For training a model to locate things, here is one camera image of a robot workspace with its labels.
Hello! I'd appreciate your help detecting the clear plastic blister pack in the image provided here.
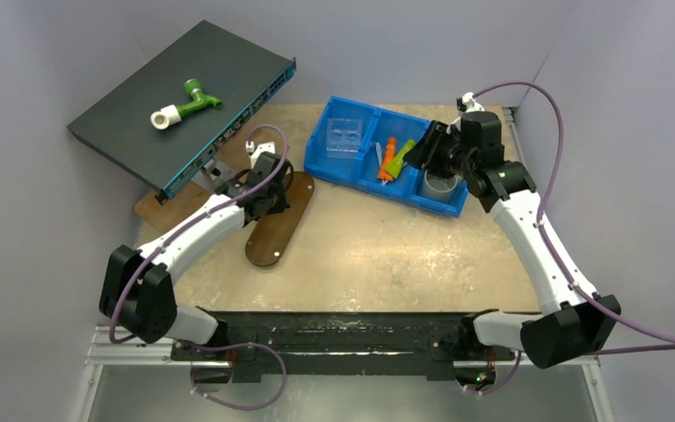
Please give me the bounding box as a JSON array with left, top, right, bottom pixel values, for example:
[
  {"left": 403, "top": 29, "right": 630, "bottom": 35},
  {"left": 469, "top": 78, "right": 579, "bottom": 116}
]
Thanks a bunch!
[{"left": 325, "top": 118, "right": 363, "bottom": 158}]

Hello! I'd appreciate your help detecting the green toothpaste tube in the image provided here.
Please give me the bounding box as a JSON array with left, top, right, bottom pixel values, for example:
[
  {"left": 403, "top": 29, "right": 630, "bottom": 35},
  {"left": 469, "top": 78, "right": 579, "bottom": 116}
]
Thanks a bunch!
[{"left": 386, "top": 139, "right": 416, "bottom": 181}]

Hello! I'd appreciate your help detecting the metal bracket on board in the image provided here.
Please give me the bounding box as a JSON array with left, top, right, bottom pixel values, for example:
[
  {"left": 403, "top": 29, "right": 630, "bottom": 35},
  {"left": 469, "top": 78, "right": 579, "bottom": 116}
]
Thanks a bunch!
[{"left": 200, "top": 159, "right": 236, "bottom": 191}]

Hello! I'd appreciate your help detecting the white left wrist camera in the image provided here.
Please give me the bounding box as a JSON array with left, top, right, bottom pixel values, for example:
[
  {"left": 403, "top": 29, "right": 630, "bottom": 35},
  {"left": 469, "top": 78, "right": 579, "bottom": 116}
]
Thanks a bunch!
[{"left": 245, "top": 140, "right": 276, "bottom": 166}]

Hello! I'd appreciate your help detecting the blue divided plastic bin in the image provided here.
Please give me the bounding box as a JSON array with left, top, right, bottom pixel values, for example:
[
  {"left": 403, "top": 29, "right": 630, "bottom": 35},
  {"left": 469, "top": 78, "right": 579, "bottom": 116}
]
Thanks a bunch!
[{"left": 303, "top": 95, "right": 469, "bottom": 219}]

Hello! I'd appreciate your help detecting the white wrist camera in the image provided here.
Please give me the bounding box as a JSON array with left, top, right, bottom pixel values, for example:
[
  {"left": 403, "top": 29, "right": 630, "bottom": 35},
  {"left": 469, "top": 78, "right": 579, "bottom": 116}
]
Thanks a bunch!
[
  {"left": 245, "top": 140, "right": 276, "bottom": 166},
  {"left": 456, "top": 91, "right": 485, "bottom": 114}
]

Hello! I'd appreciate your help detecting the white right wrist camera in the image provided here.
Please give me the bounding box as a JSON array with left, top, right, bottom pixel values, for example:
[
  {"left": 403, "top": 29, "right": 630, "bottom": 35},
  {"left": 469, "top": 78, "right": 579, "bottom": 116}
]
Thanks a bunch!
[{"left": 456, "top": 91, "right": 485, "bottom": 114}]

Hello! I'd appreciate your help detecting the dark network switch box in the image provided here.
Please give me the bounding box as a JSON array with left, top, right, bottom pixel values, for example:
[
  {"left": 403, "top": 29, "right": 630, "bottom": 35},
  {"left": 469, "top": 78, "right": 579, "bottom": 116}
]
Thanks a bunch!
[{"left": 68, "top": 20, "right": 296, "bottom": 203}]

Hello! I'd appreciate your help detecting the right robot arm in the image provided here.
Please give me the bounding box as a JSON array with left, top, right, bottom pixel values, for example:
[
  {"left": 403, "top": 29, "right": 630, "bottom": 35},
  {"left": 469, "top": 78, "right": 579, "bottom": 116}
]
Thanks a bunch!
[{"left": 403, "top": 111, "right": 621, "bottom": 368}]

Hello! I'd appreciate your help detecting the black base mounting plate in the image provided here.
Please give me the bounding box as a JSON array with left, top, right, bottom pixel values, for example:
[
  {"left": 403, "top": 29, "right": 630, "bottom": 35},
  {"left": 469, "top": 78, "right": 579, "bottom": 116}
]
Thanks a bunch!
[{"left": 156, "top": 311, "right": 566, "bottom": 384}]

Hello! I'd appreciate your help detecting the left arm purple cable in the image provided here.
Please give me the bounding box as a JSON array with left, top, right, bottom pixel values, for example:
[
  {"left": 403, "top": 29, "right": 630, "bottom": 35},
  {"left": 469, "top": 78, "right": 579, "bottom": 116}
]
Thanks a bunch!
[{"left": 108, "top": 123, "right": 290, "bottom": 412}]

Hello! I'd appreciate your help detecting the brown oval wooden tray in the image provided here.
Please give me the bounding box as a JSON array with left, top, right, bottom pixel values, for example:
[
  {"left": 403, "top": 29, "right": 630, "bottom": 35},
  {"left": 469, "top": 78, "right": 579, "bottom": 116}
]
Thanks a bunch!
[{"left": 245, "top": 171, "right": 315, "bottom": 267}]

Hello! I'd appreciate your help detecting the grey mug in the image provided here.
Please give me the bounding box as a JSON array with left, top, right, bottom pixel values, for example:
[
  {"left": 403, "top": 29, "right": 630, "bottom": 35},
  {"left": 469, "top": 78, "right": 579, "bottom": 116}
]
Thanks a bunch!
[{"left": 418, "top": 171, "right": 460, "bottom": 203}]

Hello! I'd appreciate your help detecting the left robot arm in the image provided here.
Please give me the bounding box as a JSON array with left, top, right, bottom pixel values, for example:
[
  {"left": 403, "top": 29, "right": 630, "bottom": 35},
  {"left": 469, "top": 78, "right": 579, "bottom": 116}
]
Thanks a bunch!
[{"left": 98, "top": 151, "right": 294, "bottom": 360}]

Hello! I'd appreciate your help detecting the white toothbrush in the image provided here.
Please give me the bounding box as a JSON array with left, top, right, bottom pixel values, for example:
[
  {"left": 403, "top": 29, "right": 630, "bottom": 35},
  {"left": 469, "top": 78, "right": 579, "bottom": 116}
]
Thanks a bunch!
[{"left": 374, "top": 142, "right": 389, "bottom": 186}]

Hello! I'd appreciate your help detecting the green white pipe fitting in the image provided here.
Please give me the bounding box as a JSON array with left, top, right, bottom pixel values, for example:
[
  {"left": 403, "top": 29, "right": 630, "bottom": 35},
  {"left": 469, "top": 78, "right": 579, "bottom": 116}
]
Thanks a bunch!
[{"left": 149, "top": 79, "right": 223, "bottom": 130}]

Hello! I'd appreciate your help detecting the wooden board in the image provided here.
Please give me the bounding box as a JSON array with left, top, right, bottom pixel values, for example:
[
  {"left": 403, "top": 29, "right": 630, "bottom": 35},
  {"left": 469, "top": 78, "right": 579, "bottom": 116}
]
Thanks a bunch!
[{"left": 134, "top": 127, "right": 283, "bottom": 233}]

